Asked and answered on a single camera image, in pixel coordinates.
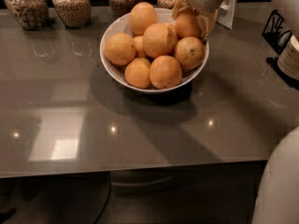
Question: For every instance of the small hidden middle orange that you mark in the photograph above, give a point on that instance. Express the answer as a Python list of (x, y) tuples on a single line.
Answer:
[(139, 47)]

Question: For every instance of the glass jar far left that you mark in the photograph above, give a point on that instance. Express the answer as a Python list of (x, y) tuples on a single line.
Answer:
[(29, 14)]

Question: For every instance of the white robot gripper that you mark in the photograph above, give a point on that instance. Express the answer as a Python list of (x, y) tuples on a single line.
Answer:
[(207, 20)]

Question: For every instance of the black wire rack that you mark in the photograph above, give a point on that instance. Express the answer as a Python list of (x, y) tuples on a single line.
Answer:
[(276, 32)]

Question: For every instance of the stack of white plates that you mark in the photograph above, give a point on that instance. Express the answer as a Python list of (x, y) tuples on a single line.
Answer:
[(288, 61)]

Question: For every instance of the orange right with stem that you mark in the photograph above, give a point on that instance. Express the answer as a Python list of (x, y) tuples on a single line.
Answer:
[(190, 52)]

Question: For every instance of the white ceramic bowl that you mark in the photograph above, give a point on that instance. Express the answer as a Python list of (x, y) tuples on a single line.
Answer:
[(121, 25)]

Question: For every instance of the white stand sign holder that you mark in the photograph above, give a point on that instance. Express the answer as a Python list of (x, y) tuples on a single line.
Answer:
[(226, 14)]

